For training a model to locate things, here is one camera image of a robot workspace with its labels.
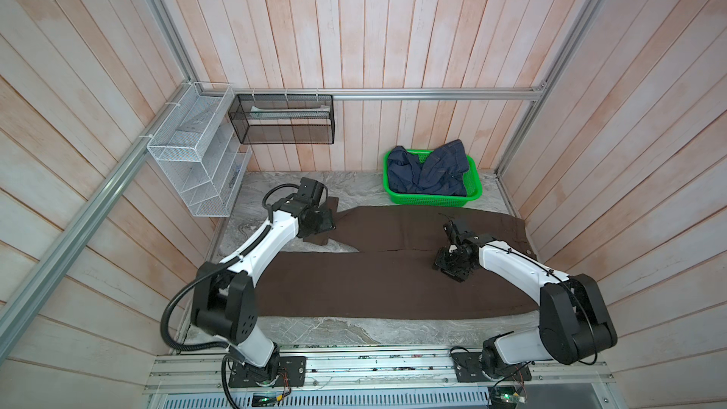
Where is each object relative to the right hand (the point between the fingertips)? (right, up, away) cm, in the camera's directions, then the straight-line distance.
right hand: (437, 266), depth 90 cm
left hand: (-36, +13, -2) cm, 38 cm away
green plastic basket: (+18, +27, +15) cm, 36 cm away
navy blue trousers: (+8, +32, +20) cm, 39 cm away
